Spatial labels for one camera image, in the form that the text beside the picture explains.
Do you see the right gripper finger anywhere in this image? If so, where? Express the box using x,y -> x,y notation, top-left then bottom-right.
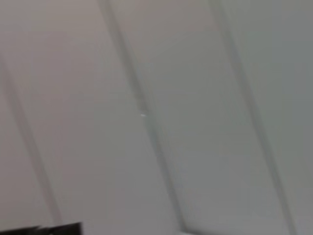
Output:
0,222 -> 82,235

